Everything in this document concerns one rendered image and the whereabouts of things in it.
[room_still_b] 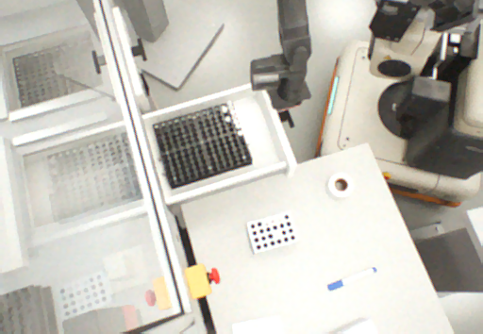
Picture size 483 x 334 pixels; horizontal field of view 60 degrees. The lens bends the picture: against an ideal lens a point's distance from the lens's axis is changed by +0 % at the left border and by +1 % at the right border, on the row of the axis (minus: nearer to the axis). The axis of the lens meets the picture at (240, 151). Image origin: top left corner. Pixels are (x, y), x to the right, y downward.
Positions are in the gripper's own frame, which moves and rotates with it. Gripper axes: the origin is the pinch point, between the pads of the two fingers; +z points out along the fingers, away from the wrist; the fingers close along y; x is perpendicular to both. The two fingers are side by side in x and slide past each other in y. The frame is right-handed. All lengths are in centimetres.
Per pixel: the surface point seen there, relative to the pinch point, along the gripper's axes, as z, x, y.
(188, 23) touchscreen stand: 86, -96, 7
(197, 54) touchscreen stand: 87, -77, 8
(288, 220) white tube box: 10.4, 27.9, 7.4
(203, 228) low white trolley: 15.0, 22.4, 29.9
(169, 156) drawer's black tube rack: 1.0, 4.1, 32.9
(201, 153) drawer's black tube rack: 0.7, 5.9, 24.8
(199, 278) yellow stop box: 0.1, 35.7, 33.9
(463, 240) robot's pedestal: 28, 48, -46
